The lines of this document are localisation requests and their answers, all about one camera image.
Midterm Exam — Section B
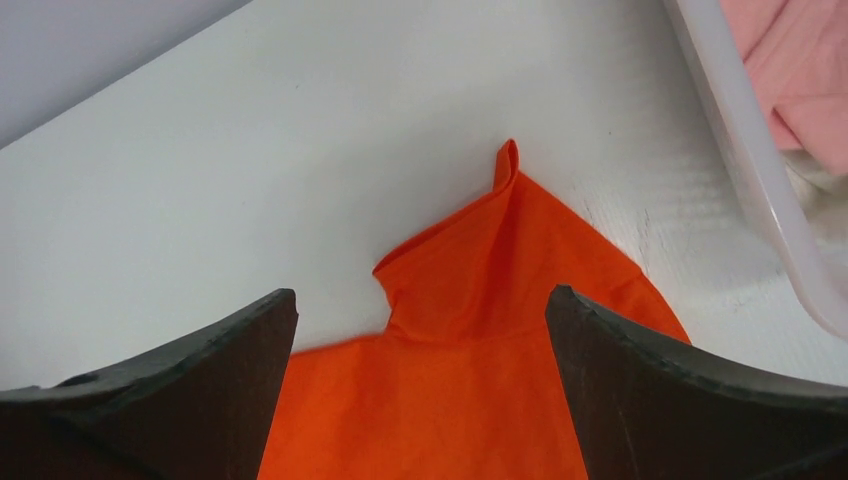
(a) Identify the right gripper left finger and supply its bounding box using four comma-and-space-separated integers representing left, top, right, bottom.
1, 289, 298, 479

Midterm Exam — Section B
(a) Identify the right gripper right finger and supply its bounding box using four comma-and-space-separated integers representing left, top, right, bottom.
545, 286, 847, 479

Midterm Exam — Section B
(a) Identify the orange t shirt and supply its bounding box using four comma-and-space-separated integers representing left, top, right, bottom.
259, 141, 686, 479

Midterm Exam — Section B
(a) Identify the white plastic basket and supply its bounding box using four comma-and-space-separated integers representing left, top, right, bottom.
664, 1, 847, 340

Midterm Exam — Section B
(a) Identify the crumpled pink t shirt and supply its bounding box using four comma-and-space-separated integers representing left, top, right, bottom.
720, 0, 847, 176

